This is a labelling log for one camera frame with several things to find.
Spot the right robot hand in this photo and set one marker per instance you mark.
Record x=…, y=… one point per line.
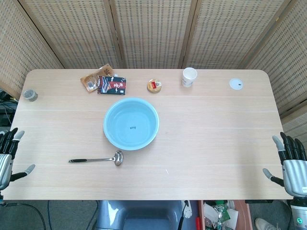
x=294, y=171

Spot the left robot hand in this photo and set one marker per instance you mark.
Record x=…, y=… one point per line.
x=4, y=161

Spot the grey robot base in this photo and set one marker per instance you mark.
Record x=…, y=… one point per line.
x=141, y=214

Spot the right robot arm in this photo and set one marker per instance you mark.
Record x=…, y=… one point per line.
x=298, y=213

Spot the light blue bowl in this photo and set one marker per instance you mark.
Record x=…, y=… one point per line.
x=131, y=124

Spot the white shoe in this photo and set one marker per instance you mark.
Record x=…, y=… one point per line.
x=265, y=224

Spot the brown box of clutter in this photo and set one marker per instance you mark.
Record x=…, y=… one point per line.
x=223, y=214

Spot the brown snack packet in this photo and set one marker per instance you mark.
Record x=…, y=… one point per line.
x=92, y=81

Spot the dark red snack packet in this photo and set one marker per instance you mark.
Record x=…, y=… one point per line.
x=112, y=85

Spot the white paper cup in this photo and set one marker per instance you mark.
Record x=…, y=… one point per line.
x=189, y=77

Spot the round tin with red label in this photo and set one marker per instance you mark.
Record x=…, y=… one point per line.
x=154, y=85

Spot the woven bamboo folding screen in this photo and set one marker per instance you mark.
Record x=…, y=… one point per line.
x=153, y=33

